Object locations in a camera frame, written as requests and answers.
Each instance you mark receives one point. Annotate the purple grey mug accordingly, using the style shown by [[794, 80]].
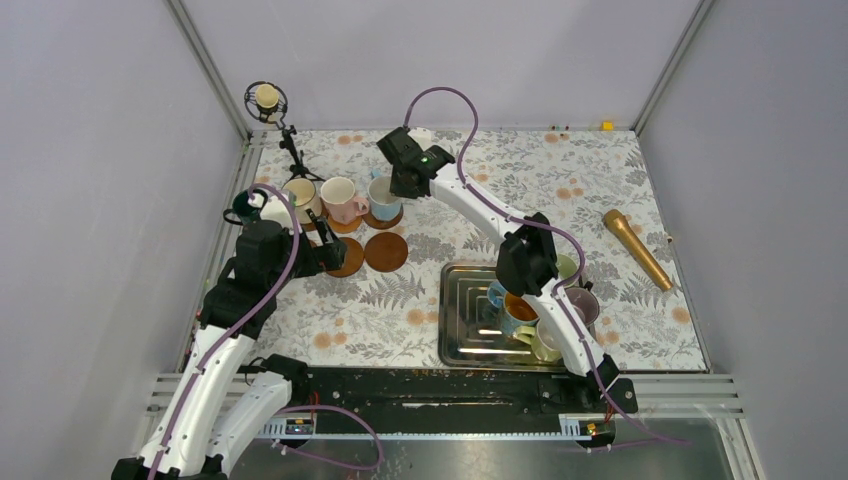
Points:
[[586, 304]]

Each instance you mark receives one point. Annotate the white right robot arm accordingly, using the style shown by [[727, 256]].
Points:
[[526, 263]]

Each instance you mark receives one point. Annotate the green mug white inside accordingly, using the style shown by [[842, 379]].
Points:
[[540, 341]]

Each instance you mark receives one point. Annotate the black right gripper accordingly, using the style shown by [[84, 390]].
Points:
[[398, 190]]

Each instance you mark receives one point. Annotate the blue mug yellow inside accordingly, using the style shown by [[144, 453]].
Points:
[[508, 312]]

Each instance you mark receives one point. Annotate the gold microphone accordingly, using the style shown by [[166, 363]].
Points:
[[617, 223]]

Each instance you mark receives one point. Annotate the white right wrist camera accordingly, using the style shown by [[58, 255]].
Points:
[[422, 136]]

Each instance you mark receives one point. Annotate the light brown coaster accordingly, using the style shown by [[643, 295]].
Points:
[[344, 228]]

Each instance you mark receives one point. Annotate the cream mug black handle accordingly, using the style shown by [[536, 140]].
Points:
[[306, 199]]

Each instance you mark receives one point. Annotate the pink mug white inside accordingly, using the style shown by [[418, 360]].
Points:
[[344, 205]]

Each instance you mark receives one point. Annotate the light blue mug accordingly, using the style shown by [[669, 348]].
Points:
[[383, 204]]

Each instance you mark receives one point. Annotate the reddish brown coaster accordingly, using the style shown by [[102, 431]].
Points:
[[386, 252]]

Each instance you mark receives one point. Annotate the studio microphone on stand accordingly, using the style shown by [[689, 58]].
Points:
[[266, 103]]

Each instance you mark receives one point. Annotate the floral tablecloth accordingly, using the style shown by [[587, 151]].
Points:
[[376, 319]]

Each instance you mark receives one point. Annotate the dark green mug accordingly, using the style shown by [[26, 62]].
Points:
[[245, 208]]

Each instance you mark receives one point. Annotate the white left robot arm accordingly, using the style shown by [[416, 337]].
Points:
[[194, 440]]

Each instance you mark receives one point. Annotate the metal tray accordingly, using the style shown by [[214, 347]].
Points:
[[470, 336]]

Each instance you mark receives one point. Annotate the scratched dark brown coaster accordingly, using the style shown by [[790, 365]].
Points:
[[378, 224]]

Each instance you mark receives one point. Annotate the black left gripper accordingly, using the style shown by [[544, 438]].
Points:
[[325, 257]]

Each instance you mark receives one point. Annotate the light green mug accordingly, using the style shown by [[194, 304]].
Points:
[[569, 270]]

